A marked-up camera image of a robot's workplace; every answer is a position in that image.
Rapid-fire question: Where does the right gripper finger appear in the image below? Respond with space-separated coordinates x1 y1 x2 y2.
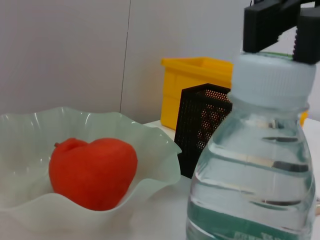
293 8 320 65
243 0 301 54

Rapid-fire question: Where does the clear green-label water bottle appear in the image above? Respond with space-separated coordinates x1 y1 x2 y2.
184 52 318 240

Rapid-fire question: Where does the black mesh pen holder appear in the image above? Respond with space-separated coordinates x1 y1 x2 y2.
174 83 234 180

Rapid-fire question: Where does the pale green wavy fruit plate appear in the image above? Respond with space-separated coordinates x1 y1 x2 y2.
0 106 183 240

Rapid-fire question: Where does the yellow plastic bin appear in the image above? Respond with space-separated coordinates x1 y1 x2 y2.
160 56 310 131

